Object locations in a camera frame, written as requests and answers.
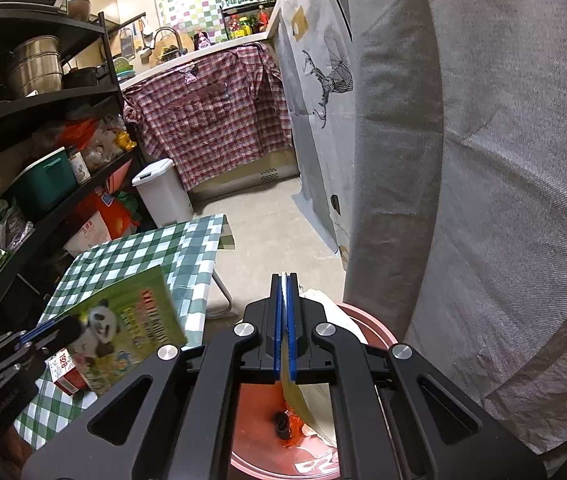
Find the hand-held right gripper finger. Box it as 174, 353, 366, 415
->
286, 272, 549, 480
21, 272, 287, 480

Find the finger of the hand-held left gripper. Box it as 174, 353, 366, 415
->
20, 315, 83, 361

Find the cream paper bag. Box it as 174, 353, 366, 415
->
283, 287, 369, 448

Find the small black clip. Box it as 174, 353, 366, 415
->
271, 410, 294, 438

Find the pink plastic bin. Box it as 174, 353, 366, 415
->
228, 301, 400, 480

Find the white table leg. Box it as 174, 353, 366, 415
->
206, 265, 239, 320

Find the white paper bag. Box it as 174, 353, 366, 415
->
64, 210, 114, 258

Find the green checkered tablecloth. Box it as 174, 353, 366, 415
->
14, 214, 237, 451

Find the red printed sack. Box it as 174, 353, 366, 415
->
76, 187, 142, 241

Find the green storage box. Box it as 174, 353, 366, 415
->
6, 146, 79, 211

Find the white labelled jar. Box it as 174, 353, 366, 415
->
68, 146, 93, 186

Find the white pedal bin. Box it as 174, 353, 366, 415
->
132, 158, 194, 228

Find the red shelf bag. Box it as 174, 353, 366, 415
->
58, 119, 99, 148

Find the white deer print curtain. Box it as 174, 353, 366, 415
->
274, 0, 359, 261

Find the red plaid shirt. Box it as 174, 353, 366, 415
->
122, 42, 294, 191

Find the black shelf unit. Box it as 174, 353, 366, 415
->
0, 5, 147, 341

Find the plain grey curtain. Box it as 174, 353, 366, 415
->
336, 0, 567, 471

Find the dark cooking pan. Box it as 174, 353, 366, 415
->
62, 65, 107, 90

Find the steel pot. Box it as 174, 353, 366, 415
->
6, 35, 64, 98

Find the white kitchen counter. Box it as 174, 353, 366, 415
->
118, 0, 314, 92

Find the black bottle rack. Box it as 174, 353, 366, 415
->
220, 0, 279, 42

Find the chrome faucet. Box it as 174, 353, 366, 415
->
150, 26, 184, 61

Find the brown ceramic pot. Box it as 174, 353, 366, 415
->
67, 0, 93, 23

